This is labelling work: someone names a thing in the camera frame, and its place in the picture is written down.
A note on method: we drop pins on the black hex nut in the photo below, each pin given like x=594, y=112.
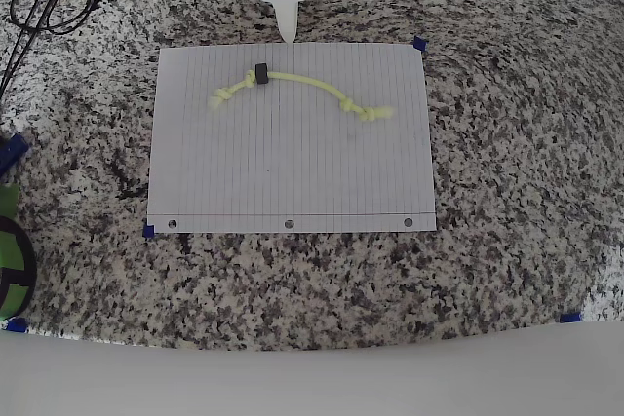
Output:
x=261, y=74

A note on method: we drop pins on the blue tape piece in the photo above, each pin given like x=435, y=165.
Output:
x=570, y=317
x=148, y=231
x=15, y=325
x=420, y=44

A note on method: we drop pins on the lined loose-leaf paper sheet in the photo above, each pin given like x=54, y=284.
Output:
x=292, y=167

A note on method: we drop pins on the black stand with green tape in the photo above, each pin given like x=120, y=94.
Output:
x=24, y=265

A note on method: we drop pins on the white foam board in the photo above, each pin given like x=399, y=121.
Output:
x=312, y=382

